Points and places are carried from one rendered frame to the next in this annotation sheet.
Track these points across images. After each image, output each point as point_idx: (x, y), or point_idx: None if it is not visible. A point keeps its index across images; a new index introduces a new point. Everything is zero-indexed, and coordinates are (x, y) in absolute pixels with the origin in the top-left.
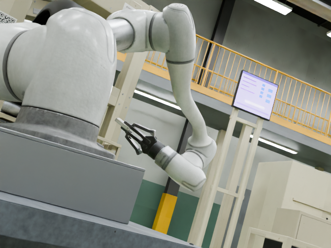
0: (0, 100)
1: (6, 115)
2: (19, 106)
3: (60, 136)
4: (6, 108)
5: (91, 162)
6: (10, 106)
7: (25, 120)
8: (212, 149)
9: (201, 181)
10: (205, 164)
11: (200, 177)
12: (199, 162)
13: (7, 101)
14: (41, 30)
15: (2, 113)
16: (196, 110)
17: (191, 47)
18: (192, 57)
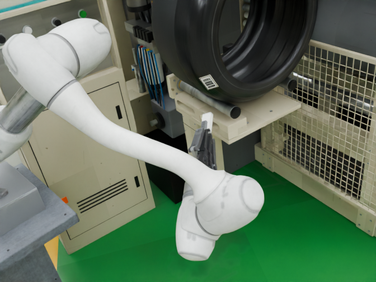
0: (168, 86)
1: (178, 98)
2: (188, 87)
3: None
4: (182, 89)
5: None
6: (183, 87)
7: None
8: (209, 211)
9: (179, 253)
10: (210, 229)
11: (177, 247)
12: (192, 223)
13: (181, 82)
14: None
15: (177, 96)
16: (131, 153)
17: (31, 94)
18: (45, 102)
